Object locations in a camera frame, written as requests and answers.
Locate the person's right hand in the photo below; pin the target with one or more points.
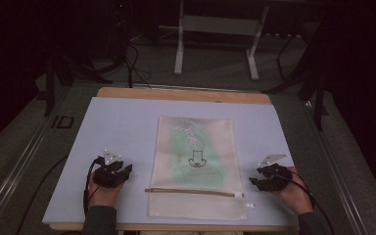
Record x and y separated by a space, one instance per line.
297 196

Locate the person's left hand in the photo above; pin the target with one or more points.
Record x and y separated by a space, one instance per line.
103 196

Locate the white metal stand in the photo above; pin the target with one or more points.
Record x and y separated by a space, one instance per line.
220 25

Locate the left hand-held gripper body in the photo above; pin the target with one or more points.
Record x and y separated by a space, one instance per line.
106 176

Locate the metal floor rail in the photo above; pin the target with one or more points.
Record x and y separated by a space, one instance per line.
339 176
11 182

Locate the wooden table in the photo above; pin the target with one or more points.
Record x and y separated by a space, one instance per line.
182 95

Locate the black stand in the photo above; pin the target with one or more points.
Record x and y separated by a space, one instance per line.
49 84
318 94

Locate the green garment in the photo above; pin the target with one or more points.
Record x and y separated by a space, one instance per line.
197 153

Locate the light blue mat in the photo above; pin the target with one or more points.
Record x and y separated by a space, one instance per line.
124 130

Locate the white mesh zipper bag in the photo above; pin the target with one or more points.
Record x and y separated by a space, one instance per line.
196 205

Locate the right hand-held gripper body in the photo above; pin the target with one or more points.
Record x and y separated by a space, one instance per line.
279 178

